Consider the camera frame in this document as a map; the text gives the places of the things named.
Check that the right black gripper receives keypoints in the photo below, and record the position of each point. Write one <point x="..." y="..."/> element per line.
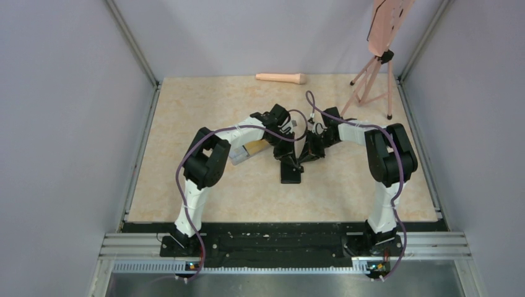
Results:
<point x="310" y="152"/>

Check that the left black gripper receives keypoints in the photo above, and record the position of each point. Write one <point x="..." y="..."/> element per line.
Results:
<point x="285" y="154"/>

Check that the black card holder wallet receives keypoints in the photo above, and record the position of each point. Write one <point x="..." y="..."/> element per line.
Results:
<point x="290" y="174"/>

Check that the gold credit card stack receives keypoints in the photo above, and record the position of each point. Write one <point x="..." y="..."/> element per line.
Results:
<point x="255" y="147"/>

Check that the clear plastic card box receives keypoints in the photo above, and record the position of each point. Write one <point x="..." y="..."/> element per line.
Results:
<point x="243" y="153"/>

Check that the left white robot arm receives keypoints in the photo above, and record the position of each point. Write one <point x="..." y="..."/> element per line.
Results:
<point x="204" y="164"/>

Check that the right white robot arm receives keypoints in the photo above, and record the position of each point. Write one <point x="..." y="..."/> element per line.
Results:
<point x="391" y="161"/>

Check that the silver credit card stack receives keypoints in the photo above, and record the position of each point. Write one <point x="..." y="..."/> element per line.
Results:
<point x="238" y="155"/>

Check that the pink microphone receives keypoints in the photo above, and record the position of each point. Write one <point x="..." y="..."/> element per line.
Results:
<point x="299" y="79"/>

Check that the pink tripod stand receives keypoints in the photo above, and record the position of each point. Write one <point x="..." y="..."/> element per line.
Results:
<point x="366" y="79"/>

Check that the pink board on tripod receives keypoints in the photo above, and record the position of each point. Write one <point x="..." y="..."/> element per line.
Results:
<point x="387" y="18"/>

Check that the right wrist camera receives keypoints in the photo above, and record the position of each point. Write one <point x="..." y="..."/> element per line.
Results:
<point x="315" y="127"/>

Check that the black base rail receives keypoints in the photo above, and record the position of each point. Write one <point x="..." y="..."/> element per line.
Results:
<point x="270" y="245"/>

